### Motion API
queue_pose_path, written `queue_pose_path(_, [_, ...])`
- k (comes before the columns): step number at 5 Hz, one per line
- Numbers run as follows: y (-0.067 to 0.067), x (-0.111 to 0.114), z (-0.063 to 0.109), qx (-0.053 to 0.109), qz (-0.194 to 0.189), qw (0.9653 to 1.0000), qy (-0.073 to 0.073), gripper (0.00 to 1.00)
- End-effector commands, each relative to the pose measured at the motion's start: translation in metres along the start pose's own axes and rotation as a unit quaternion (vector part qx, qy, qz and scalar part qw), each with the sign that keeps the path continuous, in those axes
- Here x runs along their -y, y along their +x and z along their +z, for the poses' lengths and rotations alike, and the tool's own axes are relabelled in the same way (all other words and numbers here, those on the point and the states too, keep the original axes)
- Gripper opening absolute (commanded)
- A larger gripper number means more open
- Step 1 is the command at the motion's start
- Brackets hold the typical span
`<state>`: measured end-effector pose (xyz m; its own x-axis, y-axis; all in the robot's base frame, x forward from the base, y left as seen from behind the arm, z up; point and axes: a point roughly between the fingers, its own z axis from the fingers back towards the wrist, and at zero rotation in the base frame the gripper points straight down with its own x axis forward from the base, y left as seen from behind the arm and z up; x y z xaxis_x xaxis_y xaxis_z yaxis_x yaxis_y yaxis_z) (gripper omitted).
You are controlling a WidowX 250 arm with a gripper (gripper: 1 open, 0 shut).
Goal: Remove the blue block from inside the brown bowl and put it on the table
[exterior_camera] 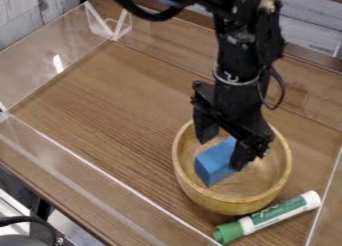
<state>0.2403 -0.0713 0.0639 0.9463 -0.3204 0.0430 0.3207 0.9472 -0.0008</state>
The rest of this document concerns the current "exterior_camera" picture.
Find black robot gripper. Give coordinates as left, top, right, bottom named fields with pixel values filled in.
left=191, top=76, right=275, bottom=171

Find blue rectangular block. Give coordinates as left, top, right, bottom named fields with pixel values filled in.
left=194, top=137, right=236, bottom=187

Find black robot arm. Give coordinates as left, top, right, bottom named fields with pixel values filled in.
left=114, top=0, right=286, bottom=171

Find clear acrylic tray wall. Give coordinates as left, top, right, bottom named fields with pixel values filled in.
left=0, top=0, right=342, bottom=246

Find black cable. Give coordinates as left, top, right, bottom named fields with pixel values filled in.
left=0, top=215, right=59, bottom=246

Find green white marker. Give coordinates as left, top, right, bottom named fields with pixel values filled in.
left=214, top=190, right=322, bottom=245

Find brown wooden bowl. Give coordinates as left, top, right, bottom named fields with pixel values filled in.
left=172, top=121, right=293, bottom=215

